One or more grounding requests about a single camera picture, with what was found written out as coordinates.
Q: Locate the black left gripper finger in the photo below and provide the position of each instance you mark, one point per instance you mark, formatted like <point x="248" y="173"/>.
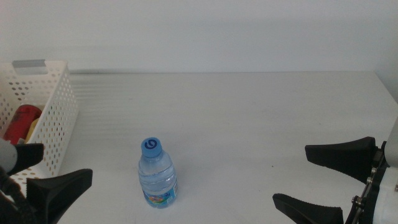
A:
<point x="29" y="154"/>
<point x="53" y="196"/>

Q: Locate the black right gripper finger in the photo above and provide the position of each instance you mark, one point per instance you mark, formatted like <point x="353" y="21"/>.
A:
<point x="311" y="214"/>
<point x="348" y="155"/>

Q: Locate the yellow juice bottle red label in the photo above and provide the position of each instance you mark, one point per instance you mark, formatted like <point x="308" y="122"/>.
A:
<point x="32" y="129"/>

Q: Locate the red soda can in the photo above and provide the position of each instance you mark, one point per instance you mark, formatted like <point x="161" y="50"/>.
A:
<point x="20" y="124"/>

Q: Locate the clear water bottle blue cap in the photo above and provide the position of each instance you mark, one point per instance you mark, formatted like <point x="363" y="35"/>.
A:
<point x="157" y="177"/>

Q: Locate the white perforated plastic basket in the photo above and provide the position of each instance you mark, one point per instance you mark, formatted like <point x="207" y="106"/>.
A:
<point x="59" y="109"/>

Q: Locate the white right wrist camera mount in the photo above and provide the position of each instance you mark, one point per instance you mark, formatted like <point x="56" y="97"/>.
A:
<point x="387" y="199"/>

